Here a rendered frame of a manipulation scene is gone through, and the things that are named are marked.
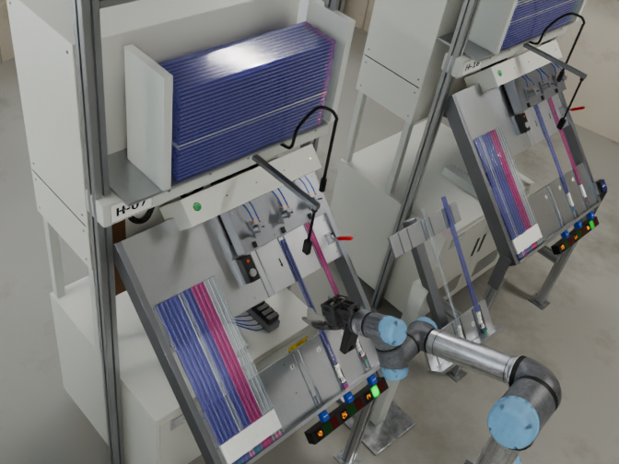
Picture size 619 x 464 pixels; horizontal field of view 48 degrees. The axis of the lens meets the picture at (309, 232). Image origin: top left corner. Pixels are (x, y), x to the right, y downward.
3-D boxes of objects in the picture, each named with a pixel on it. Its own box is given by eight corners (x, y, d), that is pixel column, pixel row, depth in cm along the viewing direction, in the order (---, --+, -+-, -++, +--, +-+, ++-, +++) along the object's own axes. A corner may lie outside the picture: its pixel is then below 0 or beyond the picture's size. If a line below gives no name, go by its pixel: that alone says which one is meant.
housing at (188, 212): (297, 176, 227) (322, 168, 216) (170, 234, 199) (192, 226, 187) (286, 153, 226) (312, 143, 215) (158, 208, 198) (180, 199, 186)
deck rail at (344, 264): (379, 357, 236) (391, 358, 231) (375, 361, 235) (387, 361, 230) (297, 162, 227) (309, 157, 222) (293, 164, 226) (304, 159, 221)
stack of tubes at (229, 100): (321, 123, 206) (337, 40, 188) (176, 183, 176) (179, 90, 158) (293, 103, 212) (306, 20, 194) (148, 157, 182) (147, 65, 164)
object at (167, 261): (332, 257, 230) (342, 255, 226) (163, 353, 192) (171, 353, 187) (294, 164, 226) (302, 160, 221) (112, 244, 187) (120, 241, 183)
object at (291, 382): (379, 357, 232) (385, 357, 230) (221, 472, 194) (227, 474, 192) (357, 306, 230) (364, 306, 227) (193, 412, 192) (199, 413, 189)
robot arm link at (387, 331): (393, 354, 188) (387, 328, 185) (364, 345, 196) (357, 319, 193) (412, 340, 192) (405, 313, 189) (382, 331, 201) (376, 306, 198)
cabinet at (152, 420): (297, 414, 294) (321, 318, 253) (156, 516, 253) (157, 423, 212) (204, 318, 324) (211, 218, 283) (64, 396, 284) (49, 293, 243)
